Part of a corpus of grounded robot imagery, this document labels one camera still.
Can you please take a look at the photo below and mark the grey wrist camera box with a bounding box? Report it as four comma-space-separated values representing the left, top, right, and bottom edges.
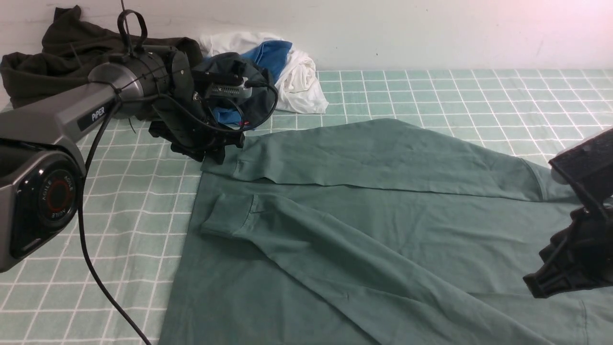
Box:
205, 83, 253, 100

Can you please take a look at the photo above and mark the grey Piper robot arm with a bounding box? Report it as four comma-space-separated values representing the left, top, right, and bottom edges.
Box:
1, 46, 612, 299

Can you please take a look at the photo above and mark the blue crumpled garment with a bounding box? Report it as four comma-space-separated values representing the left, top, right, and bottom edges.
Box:
209, 41, 293, 130

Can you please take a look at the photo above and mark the white crumpled garment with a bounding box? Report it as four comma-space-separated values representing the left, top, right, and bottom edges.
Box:
198, 31, 329, 114

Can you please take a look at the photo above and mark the black gripper body, left side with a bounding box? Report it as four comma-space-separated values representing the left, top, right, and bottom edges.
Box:
149, 49, 245, 164

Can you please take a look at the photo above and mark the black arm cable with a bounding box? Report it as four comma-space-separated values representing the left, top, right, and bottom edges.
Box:
76, 10, 279, 345

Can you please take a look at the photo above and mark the dark olive crumpled garment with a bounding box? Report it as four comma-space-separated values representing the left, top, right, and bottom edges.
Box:
0, 5, 204, 109

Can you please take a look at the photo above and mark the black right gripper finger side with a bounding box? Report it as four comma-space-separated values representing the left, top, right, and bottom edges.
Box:
522, 225, 612, 299

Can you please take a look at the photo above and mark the green long sleeve shirt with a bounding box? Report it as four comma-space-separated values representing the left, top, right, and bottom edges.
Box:
158, 118, 612, 345

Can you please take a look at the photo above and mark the dark grey crumpled garment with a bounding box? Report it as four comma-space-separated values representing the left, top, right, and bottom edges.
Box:
191, 52, 280, 129

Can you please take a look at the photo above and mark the green checkered table cloth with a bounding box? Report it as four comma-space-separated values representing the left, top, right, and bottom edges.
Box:
0, 70, 613, 345

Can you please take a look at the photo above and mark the black gripper body, right side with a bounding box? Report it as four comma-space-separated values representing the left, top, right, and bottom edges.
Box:
549, 127, 613, 269

